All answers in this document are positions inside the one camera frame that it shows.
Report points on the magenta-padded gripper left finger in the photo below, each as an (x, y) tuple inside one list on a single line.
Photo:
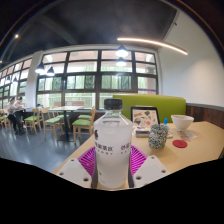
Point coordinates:
[(75, 171)]

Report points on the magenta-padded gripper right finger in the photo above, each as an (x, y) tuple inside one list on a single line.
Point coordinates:
[(150, 170)]

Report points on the clear plastic water bottle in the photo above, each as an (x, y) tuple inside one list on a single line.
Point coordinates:
[(112, 150)]

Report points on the green speckled white mug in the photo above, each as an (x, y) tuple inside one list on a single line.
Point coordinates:
[(157, 136)]

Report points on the flat round red coaster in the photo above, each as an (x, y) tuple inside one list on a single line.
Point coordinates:
[(180, 144)]

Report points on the wooden chairs with green seats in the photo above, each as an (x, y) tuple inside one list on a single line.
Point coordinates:
[(81, 122)]

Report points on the small blue cap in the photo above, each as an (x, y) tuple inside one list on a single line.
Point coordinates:
[(165, 121)]

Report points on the black laptop with stickers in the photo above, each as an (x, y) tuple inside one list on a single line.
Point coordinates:
[(145, 118)]

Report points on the white ceramic bowl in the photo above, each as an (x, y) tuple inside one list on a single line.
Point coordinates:
[(182, 122)]

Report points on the square wooden dining table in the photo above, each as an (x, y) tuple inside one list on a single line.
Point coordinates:
[(65, 108)]

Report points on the black pendant lamps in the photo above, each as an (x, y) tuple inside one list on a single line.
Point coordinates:
[(122, 52)]

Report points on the long curved ceiling light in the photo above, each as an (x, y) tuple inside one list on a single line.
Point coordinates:
[(150, 42)]

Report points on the black-framed window wall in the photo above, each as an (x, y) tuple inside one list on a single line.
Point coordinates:
[(83, 66)]

